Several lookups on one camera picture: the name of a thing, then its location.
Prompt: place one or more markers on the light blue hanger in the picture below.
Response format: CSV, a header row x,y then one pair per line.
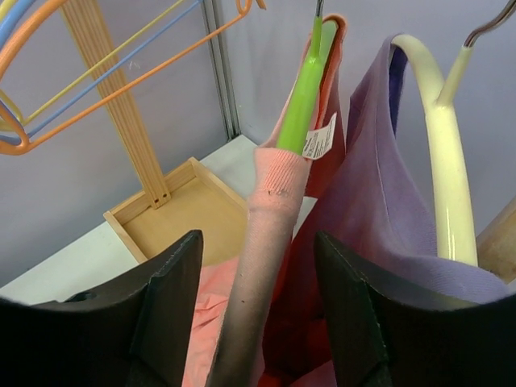
x,y
21,144

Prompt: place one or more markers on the green hanger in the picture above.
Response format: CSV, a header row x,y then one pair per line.
x,y
298,115

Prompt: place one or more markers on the cream hanger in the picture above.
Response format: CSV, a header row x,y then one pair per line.
x,y
455,233

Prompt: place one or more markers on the wooden clothes rack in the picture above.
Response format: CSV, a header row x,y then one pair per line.
x,y
495,245

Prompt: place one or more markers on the purple t shirt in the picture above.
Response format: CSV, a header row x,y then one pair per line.
x,y
373,206

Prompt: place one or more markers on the aluminium frame rail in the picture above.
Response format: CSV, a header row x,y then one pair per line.
x,y
213,19

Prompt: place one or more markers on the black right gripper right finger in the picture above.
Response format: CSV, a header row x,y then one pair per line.
x,y
387,331

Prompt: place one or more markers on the pink t shirt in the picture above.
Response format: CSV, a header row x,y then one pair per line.
x,y
234,296

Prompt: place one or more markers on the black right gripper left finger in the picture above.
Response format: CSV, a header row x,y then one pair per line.
x,y
130,331

